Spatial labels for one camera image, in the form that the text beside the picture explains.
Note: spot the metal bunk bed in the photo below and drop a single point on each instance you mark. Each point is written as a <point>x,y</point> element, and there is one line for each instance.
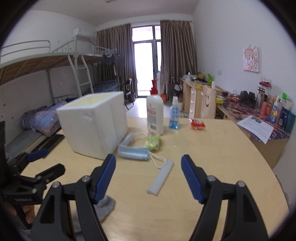
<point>33,75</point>

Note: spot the left brown curtain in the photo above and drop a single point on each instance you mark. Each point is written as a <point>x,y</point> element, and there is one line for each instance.
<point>119,65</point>

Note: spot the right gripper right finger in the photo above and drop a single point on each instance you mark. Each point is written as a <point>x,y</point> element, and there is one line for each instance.
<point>243,218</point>

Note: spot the blue plaid quilt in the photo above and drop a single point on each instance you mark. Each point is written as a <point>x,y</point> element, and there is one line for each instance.
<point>44,119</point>

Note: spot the white paper sheet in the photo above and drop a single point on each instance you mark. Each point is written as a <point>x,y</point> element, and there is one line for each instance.
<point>257,127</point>

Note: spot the wooden drawer desk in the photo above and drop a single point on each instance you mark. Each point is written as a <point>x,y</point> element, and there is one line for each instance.
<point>192,97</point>

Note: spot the blue spray bottle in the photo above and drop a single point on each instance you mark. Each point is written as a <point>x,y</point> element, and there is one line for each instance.
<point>174,114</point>

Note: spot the anime wall picture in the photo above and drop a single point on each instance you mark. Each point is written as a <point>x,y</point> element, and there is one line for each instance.
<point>251,59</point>

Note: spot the white lotion pump bottle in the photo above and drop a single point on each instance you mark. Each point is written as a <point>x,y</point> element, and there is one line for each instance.
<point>155,111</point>

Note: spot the blue face masks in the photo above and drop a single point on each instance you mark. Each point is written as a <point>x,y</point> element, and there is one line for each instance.
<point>126,151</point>

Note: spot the white air conditioner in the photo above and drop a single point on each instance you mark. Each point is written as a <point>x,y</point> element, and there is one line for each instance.
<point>78,32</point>

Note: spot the red snack packet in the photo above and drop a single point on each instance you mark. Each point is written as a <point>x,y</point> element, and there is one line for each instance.
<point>196,124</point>

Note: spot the wooden smiley chair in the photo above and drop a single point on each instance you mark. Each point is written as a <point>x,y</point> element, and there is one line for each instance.
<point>208,110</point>

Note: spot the black folding chair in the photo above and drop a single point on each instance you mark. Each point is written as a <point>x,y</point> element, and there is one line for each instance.
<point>128,94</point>

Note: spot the right brown curtain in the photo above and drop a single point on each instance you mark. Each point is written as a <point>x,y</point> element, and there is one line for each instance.
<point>178,52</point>

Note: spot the black headphones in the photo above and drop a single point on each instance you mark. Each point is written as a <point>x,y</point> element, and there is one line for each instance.
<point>248,97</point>

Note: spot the grey sock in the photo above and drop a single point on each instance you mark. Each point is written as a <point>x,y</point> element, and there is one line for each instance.
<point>103,208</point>

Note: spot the white foam box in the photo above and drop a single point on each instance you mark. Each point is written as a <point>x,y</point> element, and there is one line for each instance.
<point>94,124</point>

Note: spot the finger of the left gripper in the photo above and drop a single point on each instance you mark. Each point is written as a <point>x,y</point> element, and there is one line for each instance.
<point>51,174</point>
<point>31,157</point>

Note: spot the brown curtain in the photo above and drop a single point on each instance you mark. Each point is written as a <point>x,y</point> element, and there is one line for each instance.
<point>119,65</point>
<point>178,52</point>

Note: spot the black smartphone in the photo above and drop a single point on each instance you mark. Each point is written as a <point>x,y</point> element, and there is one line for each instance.
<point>49,143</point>

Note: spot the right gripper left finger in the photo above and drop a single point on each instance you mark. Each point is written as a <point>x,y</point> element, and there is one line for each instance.
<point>54,221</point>

